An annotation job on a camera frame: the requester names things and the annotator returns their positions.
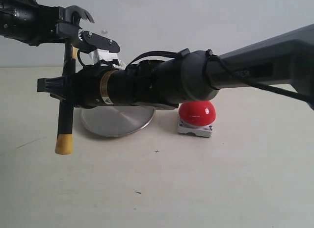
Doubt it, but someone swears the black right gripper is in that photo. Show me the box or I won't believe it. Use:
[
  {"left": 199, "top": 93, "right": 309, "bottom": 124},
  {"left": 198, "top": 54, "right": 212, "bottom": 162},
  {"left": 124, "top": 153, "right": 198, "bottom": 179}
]
[{"left": 37, "top": 66, "right": 137, "bottom": 108}]

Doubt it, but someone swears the round stainless steel plate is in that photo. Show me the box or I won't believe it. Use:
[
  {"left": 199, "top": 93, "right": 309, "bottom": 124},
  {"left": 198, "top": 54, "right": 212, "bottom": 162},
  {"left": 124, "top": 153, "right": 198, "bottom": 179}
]
[{"left": 80, "top": 106, "right": 155, "bottom": 137}]

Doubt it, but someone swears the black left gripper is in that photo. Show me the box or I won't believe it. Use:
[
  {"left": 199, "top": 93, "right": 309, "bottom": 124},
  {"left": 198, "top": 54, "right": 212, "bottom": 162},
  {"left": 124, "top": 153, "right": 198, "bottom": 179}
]
[{"left": 29, "top": 5, "right": 120, "bottom": 53}]

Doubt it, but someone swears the yellow black claw hammer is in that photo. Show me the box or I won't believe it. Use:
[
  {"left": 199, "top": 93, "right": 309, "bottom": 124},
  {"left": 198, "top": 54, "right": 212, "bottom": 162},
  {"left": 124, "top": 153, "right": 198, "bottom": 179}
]
[{"left": 55, "top": 5, "right": 94, "bottom": 155}]

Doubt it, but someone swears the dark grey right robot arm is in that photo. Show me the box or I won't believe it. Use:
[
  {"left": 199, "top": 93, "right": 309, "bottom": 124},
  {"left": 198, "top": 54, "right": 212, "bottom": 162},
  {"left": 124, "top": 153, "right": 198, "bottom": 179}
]
[{"left": 37, "top": 25, "right": 314, "bottom": 109}]

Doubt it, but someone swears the red dome push button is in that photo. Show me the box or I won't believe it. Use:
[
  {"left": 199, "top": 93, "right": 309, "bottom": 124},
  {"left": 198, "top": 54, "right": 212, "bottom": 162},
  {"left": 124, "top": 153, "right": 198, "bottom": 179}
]
[{"left": 177, "top": 101, "right": 216, "bottom": 138}]

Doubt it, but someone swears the white taped wrist camera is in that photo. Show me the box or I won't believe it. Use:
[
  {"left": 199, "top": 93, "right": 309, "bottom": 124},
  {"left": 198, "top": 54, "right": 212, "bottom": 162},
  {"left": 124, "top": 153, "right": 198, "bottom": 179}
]
[{"left": 88, "top": 49, "right": 127, "bottom": 70}]

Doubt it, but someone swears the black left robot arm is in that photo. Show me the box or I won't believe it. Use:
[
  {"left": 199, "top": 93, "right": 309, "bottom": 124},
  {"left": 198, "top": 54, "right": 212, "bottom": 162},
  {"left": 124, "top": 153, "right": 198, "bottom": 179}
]
[{"left": 0, "top": 0, "right": 120, "bottom": 53}]

